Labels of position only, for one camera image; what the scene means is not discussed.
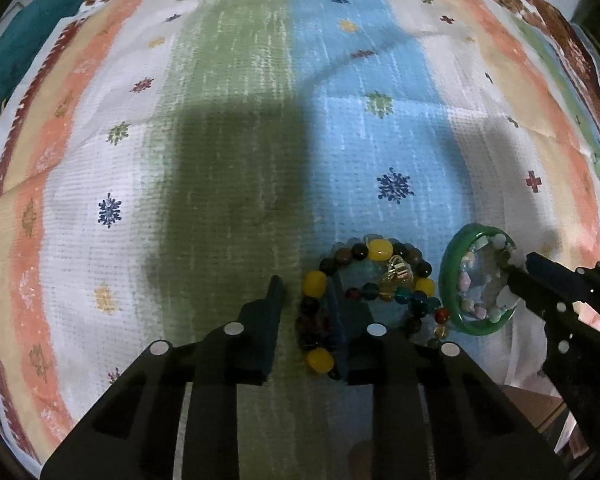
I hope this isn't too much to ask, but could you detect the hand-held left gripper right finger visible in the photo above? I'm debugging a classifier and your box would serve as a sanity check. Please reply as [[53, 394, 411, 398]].
[[327, 280, 572, 480]]

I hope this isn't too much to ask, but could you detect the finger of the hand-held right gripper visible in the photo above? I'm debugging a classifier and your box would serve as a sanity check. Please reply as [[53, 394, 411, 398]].
[[524, 251, 600, 342], [499, 256, 578, 322]]

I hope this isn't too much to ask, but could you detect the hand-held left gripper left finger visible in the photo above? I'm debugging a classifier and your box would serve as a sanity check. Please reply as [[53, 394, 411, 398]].
[[39, 275, 286, 480]]

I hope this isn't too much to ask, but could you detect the yellow and brown bead bracelet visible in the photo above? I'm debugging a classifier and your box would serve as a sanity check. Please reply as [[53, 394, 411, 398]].
[[297, 234, 437, 382]]

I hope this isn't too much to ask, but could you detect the pastel stone bead bracelet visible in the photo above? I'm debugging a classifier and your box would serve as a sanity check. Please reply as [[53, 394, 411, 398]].
[[456, 236, 520, 322]]

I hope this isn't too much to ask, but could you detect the green jade bangle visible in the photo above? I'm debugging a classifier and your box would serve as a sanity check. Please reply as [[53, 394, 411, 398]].
[[440, 223, 522, 335]]

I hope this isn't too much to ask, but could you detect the colourful glass bead bracelet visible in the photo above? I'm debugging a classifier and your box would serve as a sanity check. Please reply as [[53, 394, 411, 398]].
[[345, 255, 453, 348]]

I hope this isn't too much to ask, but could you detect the striped woven cloth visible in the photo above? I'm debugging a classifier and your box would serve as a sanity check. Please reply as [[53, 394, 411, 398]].
[[0, 0, 600, 467]]

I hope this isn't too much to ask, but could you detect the brown floral blanket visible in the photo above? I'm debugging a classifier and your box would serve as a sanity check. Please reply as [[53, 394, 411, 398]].
[[82, 0, 600, 163]]

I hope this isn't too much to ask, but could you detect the teal pillow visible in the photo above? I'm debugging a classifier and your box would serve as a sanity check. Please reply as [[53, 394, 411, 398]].
[[0, 0, 115, 145]]

